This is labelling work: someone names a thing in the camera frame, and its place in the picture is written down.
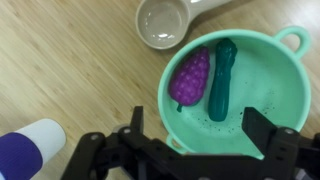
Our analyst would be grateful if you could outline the beige plastic spoon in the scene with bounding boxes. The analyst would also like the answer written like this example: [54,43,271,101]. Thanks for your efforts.
[135,0,233,51]

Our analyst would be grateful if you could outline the mint green pot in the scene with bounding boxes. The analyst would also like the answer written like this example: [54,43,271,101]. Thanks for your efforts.
[157,25,312,160]

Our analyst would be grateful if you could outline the white purple paper cup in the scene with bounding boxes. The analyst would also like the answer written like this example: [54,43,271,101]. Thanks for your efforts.
[0,118,67,180]

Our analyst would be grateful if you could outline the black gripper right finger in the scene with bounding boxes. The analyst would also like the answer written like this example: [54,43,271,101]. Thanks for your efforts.
[241,106,320,180]

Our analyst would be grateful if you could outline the green toy zucchini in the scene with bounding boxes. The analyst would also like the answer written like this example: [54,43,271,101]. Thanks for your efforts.
[207,37,239,123]

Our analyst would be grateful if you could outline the purple toy grapes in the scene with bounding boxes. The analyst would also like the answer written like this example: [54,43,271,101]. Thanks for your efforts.
[168,45,211,113]

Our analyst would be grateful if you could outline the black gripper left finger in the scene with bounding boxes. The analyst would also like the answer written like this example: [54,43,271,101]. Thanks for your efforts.
[60,105,188,180]

